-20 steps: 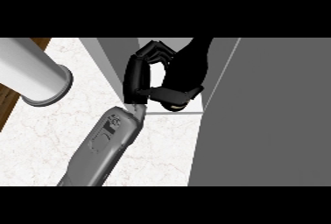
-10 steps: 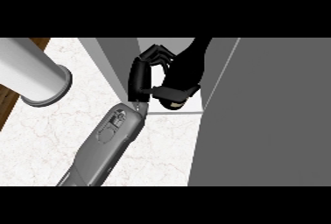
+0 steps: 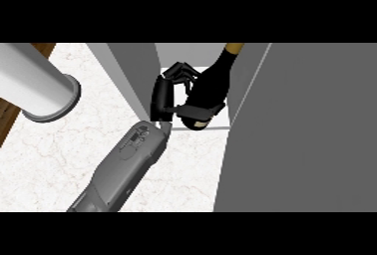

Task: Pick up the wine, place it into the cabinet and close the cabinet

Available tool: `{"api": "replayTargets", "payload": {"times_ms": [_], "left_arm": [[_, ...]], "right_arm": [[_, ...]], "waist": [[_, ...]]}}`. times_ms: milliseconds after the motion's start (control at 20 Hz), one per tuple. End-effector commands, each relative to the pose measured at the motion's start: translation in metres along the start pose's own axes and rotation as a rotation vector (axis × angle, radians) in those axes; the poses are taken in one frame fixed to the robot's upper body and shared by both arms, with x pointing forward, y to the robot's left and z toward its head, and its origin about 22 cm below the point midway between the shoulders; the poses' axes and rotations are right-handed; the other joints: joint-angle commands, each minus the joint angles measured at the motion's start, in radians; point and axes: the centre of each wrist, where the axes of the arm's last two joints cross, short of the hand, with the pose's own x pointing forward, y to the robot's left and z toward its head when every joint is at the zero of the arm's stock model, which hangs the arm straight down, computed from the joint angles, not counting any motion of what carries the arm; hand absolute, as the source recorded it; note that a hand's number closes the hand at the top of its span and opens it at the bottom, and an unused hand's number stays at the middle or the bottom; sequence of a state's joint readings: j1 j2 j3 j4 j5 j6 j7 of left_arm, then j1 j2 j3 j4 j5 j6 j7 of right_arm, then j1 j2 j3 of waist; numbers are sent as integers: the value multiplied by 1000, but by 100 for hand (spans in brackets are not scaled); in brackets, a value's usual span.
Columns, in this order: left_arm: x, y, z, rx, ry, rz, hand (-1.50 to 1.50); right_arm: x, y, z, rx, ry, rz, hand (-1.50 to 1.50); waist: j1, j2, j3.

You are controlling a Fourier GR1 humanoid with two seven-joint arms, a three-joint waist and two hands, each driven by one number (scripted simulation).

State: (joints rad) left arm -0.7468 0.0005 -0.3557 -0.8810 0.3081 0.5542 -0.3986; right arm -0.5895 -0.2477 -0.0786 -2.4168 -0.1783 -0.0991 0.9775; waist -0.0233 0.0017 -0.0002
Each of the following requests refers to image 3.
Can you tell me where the grey cabinet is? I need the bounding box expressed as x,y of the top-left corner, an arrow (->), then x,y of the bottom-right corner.
86,43 -> 272,131

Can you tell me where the grey cabinet door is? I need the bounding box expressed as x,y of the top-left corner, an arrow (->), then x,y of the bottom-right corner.
212,43 -> 377,213

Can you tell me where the white cylinder with grey rim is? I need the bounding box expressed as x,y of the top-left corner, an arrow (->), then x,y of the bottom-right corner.
0,43 -> 83,124

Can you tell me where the black wine bottle gold cap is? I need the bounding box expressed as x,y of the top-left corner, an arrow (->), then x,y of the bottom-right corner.
179,43 -> 246,131

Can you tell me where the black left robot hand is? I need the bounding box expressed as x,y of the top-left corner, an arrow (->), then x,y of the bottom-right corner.
150,61 -> 228,123

